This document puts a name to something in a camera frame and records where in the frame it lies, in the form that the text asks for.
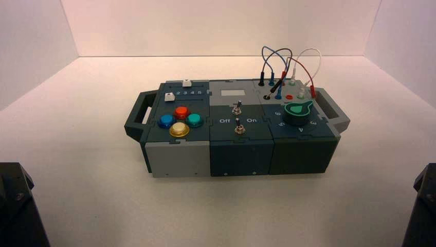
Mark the metal toggle switch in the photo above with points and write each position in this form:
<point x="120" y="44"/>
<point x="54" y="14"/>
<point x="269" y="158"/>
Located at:
<point x="236" y="109"/>
<point x="239" y="129"/>

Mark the teal push button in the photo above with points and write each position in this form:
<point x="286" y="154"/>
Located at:
<point x="194" y="119"/>

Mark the white slider knob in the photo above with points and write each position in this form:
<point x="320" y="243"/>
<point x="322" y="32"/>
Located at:
<point x="187" y="83"/>
<point x="169" y="97"/>

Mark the green rotary knob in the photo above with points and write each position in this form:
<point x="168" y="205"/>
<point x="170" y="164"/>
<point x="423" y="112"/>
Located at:
<point x="296" y="114"/>

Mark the blue push button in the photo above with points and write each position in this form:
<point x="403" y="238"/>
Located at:
<point x="166" y="120"/>

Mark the teal and grey task box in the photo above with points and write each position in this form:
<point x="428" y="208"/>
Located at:
<point x="238" y="156"/>

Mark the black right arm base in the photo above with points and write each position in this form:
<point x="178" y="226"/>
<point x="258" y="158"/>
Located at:
<point x="422" y="211"/>

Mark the grey display screen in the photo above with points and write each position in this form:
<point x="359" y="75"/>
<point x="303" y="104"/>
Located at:
<point x="233" y="92"/>

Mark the red push button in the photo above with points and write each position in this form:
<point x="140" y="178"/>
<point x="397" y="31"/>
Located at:
<point x="181" y="111"/>

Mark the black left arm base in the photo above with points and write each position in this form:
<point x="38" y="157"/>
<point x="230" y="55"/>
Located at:
<point x="17" y="211"/>

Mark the yellow push button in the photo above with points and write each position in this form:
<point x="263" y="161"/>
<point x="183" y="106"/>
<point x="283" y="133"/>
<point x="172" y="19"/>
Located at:
<point x="179" y="129"/>

